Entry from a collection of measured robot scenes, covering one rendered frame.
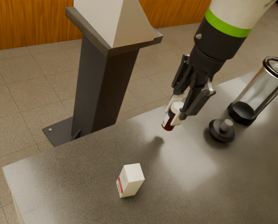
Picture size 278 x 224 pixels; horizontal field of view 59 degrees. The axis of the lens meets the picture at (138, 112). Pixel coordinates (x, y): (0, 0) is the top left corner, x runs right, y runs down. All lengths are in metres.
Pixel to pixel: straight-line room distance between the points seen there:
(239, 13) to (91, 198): 0.48
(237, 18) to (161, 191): 0.42
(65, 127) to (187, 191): 1.32
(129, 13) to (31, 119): 1.21
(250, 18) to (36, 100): 1.75
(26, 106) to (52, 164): 1.40
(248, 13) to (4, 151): 1.59
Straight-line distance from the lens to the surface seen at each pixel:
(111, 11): 0.96
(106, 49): 0.99
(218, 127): 0.81
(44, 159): 0.63
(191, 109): 0.59
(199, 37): 0.51
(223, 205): 0.71
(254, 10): 0.48
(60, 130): 1.83
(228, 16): 0.48
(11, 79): 2.20
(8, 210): 1.60
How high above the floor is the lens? 1.49
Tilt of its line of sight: 46 degrees down
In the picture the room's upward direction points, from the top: 22 degrees clockwise
